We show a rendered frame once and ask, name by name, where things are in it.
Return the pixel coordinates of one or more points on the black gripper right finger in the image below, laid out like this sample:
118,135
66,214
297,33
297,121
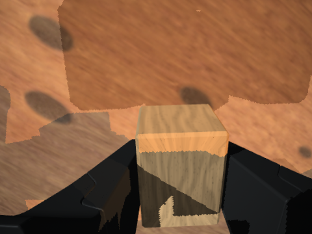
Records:
262,197

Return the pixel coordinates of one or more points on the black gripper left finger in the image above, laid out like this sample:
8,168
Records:
105,200

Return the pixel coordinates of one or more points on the tan wooden block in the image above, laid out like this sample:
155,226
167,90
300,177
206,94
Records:
181,153

